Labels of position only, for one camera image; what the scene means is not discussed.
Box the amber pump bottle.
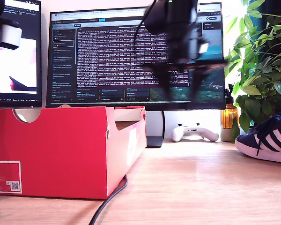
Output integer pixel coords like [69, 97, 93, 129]
[221, 83, 239, 129]

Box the green leafy house plant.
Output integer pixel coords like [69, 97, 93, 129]
[224, 0, 281, 143]

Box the black monitor cable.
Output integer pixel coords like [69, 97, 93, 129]
[162, 110, 167, 139]

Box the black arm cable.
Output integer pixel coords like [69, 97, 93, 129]
[133, 0, 156, 51]

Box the black Huawei computer monitor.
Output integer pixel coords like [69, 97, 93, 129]
[46, 2, 226, 148]

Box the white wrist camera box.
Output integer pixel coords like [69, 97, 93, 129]
[0, 20, 23, 51]
[198, 42, 210, 56]

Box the dark teal curtain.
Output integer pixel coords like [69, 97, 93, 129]
[247, 0, 281, 47]

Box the black table cable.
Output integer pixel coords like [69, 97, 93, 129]
[88, 173, 129, 225]

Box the cream round holder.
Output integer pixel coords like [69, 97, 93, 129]
[220, 127, 240, 143]

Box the white game controller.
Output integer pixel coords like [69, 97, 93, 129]
[171, 123, 220, 143]

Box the red cardboard shoebox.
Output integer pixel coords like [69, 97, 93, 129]
[0, 104, 148, 200]

